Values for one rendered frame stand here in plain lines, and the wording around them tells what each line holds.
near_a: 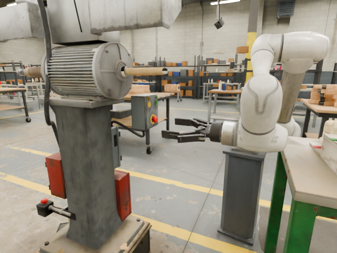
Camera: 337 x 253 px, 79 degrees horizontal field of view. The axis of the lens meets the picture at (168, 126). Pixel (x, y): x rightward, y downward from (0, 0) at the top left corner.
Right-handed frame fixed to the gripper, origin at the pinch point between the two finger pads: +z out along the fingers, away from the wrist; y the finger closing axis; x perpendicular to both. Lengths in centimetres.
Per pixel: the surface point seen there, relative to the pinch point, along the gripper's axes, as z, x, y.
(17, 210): 166, -105, 4
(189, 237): 7, -110, 37
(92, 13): 27, 44, -4
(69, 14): 47, 46, 5
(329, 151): -56, -6, 7
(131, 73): 20.7, 20.8, 7.1
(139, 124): 30.6, -10.7, 22.7
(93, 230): 44, -61, -15
